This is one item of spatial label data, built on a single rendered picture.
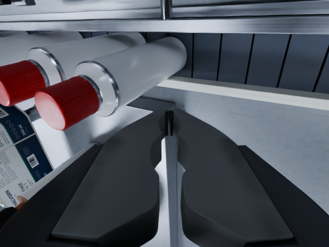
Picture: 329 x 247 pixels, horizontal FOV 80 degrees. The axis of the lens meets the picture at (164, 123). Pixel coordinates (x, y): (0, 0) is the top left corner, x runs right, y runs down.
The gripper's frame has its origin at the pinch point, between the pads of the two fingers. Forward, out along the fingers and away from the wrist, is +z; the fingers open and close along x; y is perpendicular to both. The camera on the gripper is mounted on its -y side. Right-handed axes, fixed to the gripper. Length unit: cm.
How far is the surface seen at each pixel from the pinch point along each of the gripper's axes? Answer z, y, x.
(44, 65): 7.9, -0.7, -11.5
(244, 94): 12.1, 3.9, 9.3
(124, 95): 5.8, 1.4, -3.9
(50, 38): 22.9, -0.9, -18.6
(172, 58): 14.7, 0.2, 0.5
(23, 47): 18.5, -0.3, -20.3
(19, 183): 27, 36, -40
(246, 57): 15.6, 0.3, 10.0
